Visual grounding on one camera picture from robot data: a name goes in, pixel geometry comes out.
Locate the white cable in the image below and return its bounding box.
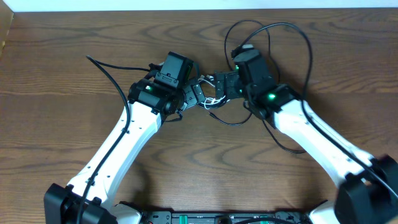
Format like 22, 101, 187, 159
197, 74, 226, 110

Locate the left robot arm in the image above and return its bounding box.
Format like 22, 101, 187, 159
44, 52, 199, 223

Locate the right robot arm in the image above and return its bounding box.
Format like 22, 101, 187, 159
231, 45, 397, 223

